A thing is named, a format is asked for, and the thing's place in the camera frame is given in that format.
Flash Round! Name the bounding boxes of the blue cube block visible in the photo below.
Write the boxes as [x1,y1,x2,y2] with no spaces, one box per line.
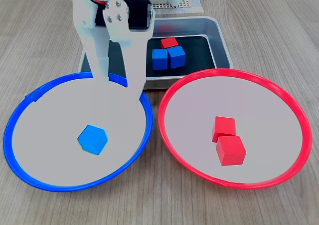
[152,48,168,71]
[167,45,186,69]
[77,124,109,157]

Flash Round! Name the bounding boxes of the red cube block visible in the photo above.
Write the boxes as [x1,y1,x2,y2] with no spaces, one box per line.
[215,135,247,166]
[212,116,236,144]
[160,37,179,49]

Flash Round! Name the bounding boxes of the black tray liner mat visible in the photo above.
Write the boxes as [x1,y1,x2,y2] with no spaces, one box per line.
[108,35,217,79]

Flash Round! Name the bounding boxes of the silver metal tray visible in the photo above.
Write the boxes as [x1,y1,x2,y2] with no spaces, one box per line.
[78,16,234,90]

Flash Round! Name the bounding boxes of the white dish red rim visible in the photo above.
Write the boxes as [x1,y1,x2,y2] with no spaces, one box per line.
[158,68,313,191]

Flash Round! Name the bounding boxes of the white dish blue rim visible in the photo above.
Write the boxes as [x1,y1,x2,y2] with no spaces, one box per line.
[2,71,154,193]

